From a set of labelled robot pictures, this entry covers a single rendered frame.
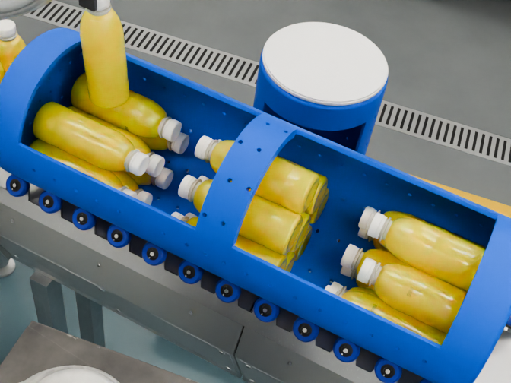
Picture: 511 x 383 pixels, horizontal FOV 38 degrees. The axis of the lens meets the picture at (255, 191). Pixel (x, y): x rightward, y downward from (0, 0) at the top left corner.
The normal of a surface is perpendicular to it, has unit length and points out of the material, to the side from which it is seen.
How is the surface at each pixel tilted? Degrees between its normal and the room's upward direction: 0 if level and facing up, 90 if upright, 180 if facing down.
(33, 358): 4
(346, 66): 0
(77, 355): 4
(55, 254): 70
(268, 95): 90
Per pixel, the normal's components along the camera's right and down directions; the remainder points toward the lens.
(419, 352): -0.41, 0.57
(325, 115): -0.01, 0.75
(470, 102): 0.11, -0.66
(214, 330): -0.39, 0.37
